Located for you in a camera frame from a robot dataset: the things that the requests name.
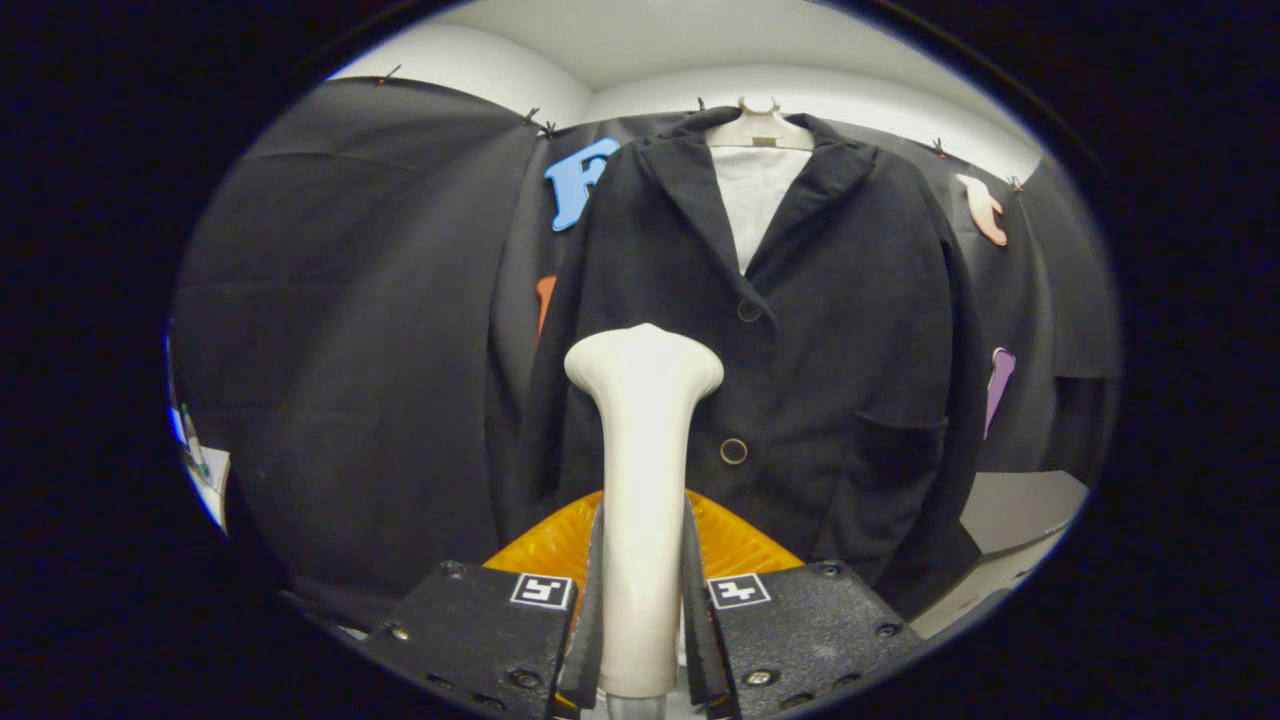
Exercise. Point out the white paper sheet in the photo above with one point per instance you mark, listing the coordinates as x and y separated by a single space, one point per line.
210 480

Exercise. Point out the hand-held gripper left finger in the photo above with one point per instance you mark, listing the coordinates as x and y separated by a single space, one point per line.
480 625

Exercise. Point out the white clothes hanger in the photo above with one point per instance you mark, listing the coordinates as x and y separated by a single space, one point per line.
757 130

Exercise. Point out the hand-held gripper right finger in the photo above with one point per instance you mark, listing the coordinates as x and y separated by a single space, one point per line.
800 630

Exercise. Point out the white garment steamer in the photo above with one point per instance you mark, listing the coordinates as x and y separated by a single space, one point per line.
640 450

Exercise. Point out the black backdrop cloth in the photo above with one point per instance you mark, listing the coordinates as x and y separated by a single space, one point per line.
330 350

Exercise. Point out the grey cabinet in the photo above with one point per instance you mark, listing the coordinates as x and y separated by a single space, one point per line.
1020 505

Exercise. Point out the white shirt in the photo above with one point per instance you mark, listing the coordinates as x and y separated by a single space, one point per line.
755 195

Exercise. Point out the black blazer jacket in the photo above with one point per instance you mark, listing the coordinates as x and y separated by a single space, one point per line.
850 330

